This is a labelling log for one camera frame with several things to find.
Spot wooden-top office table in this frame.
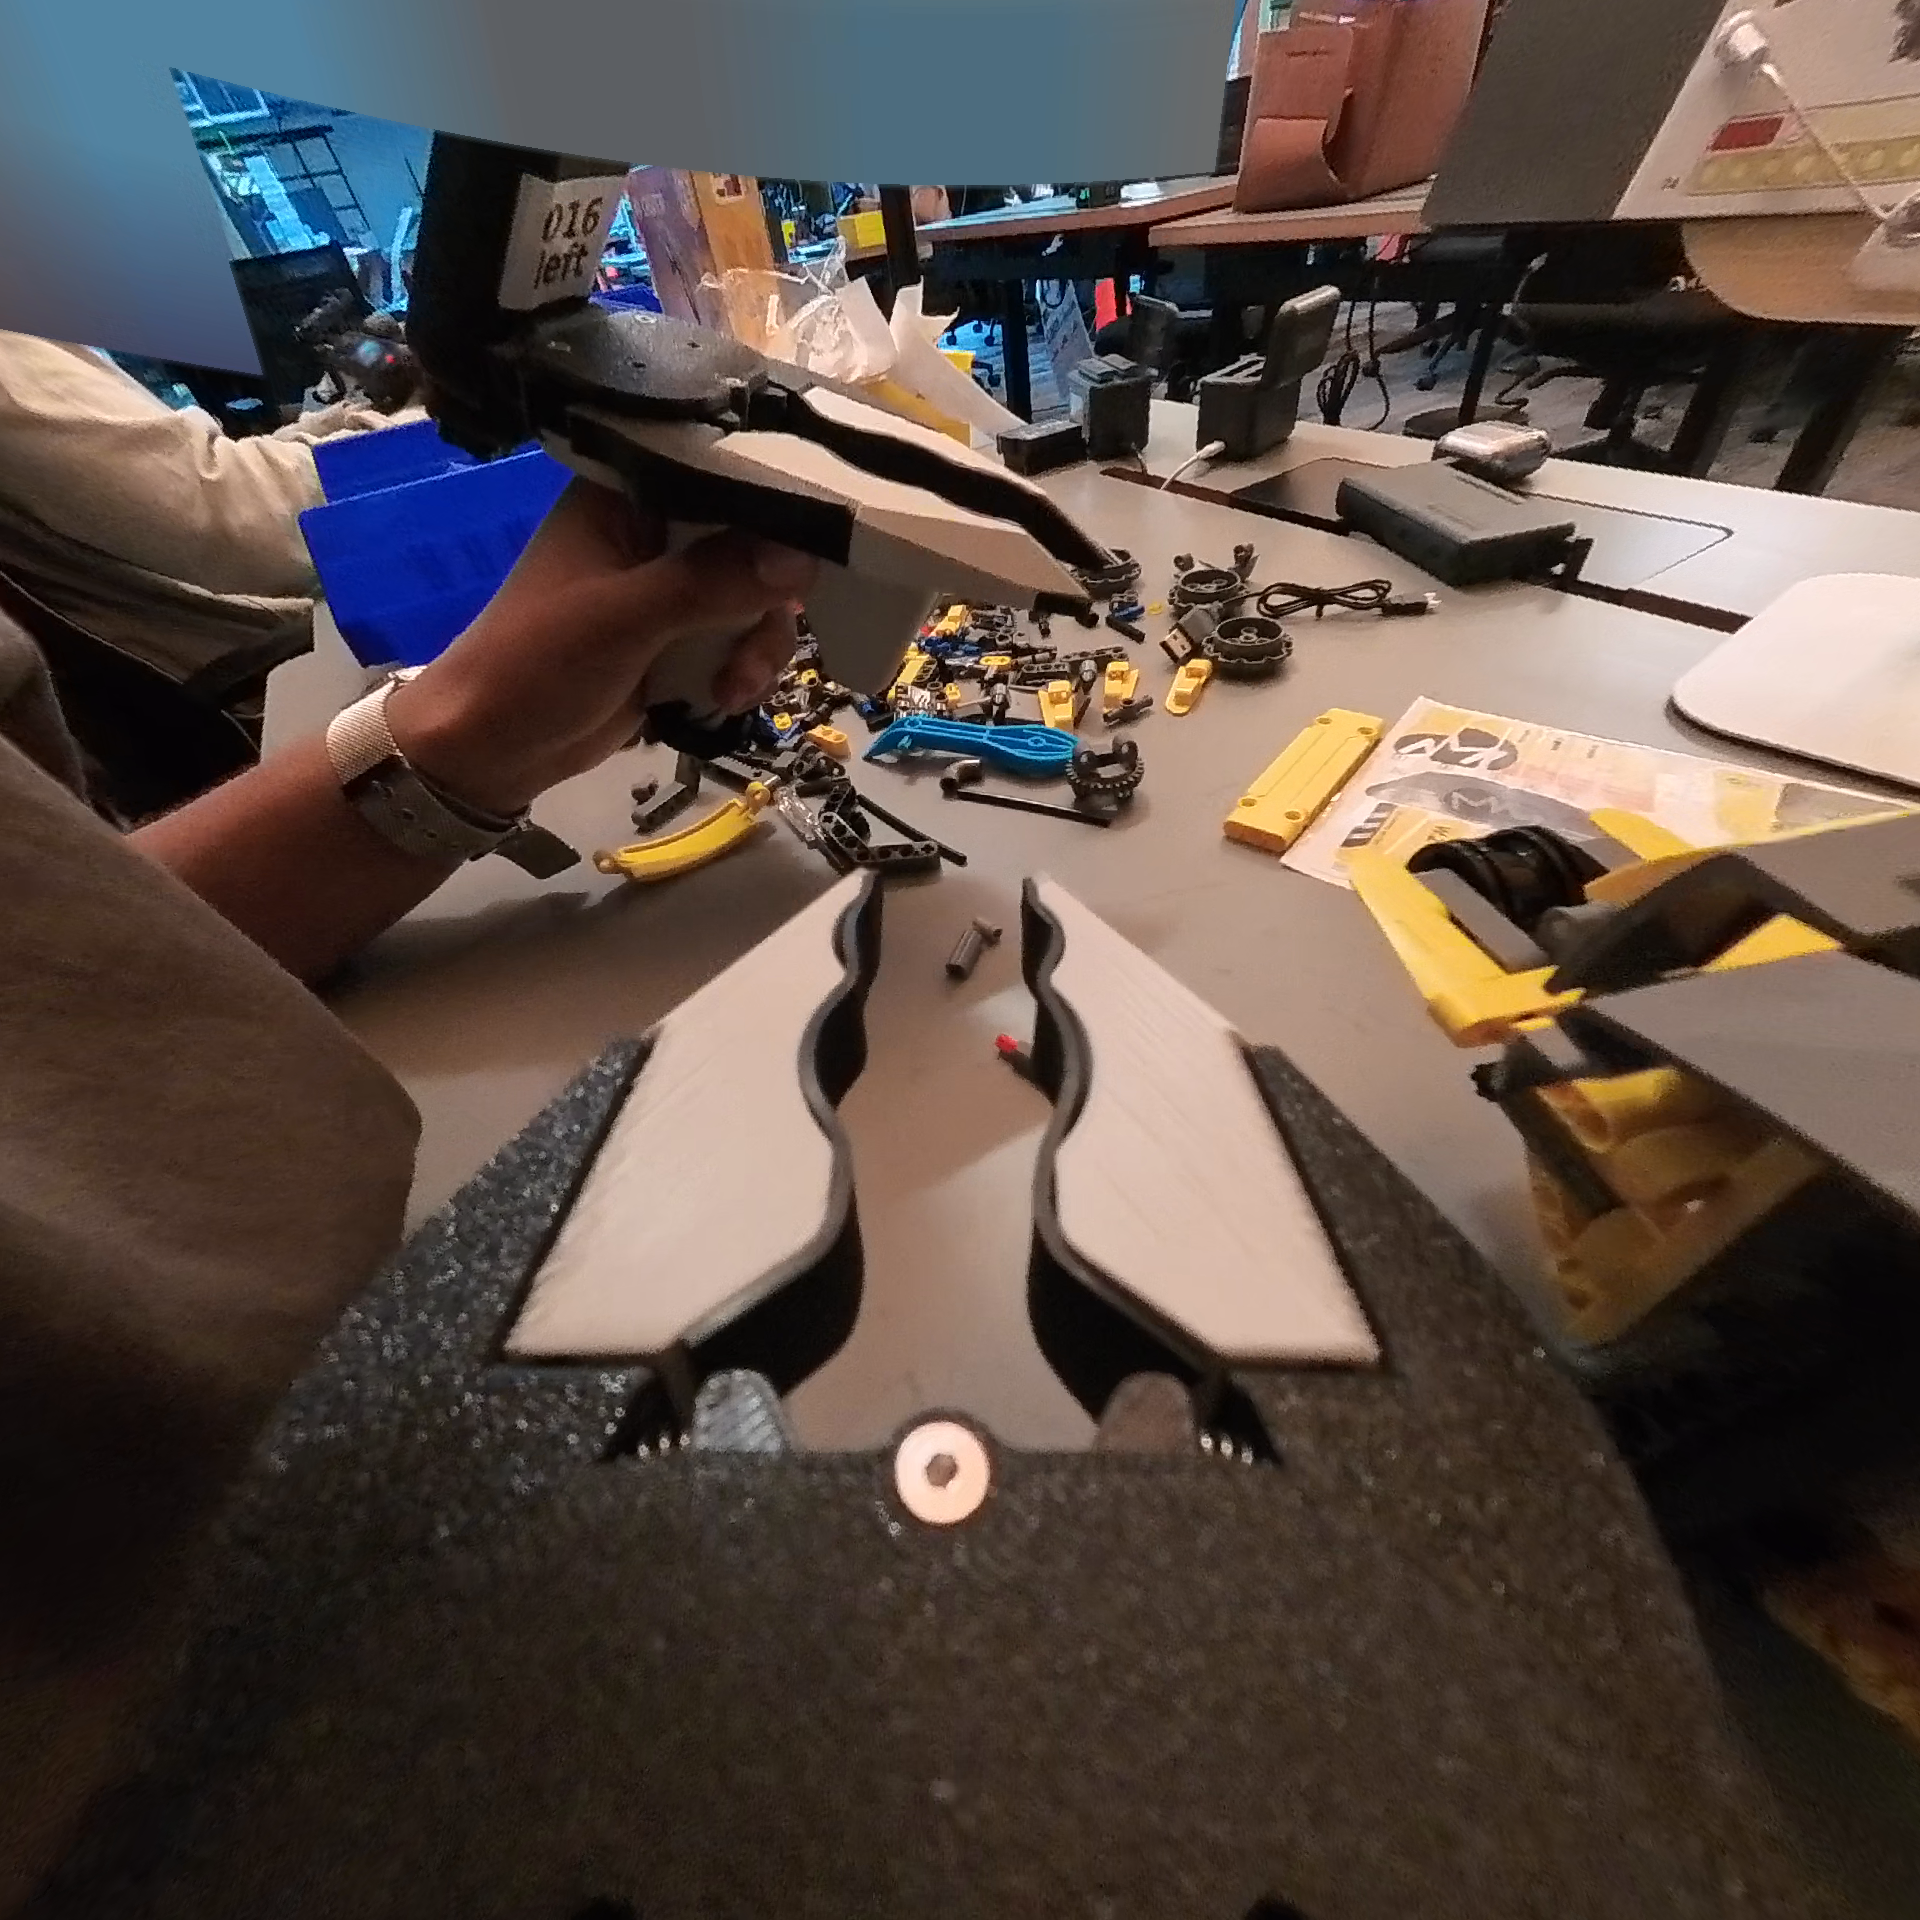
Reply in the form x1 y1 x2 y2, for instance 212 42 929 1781
913 176 1443 436

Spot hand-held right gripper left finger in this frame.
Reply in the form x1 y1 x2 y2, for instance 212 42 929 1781
502 870 885 1426

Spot person's olive shirt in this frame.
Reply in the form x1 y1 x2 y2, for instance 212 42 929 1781
0 616 424 1729

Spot black usb cable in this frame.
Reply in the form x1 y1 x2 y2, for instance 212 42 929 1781
1161 576 1433 664

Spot black power adapter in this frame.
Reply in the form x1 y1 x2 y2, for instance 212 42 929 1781
1335 461 1592 587

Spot yellow brick toy vehicle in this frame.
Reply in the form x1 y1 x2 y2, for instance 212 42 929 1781
1341 803 1920 1353

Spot dark grey angled beam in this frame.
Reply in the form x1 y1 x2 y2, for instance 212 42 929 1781
780 795 969 875

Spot pile of small brick parts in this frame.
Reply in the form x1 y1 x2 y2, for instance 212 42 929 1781
644 592 1156 873

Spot silver wrist watch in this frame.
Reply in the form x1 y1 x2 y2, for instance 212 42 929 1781
327 669 579 880

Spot cardboard box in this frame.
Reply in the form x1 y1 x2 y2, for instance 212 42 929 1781
1231 0 1489 212

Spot yellow toy carton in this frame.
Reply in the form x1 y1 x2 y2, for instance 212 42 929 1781
631 164 768 331

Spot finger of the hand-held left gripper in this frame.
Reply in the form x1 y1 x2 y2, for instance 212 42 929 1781
704 435 1087 692
756 382 1119 579

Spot yellow curved brick piece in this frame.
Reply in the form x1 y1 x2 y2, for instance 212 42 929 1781
591 795 774 883

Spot black axle rod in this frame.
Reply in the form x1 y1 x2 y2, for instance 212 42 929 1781
936 779 1119 828

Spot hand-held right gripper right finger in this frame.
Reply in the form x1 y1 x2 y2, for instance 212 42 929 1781
1020 875 1382 1434

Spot yellow and grey sticker sheet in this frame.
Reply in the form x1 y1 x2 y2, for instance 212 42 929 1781
1283 694 1920 902

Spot black charging dock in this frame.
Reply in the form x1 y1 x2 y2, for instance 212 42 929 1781
1197 286 1341 459

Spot small silver device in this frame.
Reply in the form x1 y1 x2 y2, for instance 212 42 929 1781
1430 420 1555 483

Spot clear plastic bag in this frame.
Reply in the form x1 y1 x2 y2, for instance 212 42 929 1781
780 270 1021 452

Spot person's left hand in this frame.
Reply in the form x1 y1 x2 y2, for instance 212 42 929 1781
392 509 816 825

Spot black charger cube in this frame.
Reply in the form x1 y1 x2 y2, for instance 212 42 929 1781
1072 357 1156 459

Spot building instruction booklet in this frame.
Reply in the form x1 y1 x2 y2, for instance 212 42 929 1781
1612 0 1920 227

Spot dark grey panel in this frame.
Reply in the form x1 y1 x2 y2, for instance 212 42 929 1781
1422 0 1727 227

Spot yellow flat brick panel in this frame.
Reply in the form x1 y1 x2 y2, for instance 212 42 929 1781
1223 708 1385 857

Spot blue plastic bin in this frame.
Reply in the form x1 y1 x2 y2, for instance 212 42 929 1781
297 420 579 669

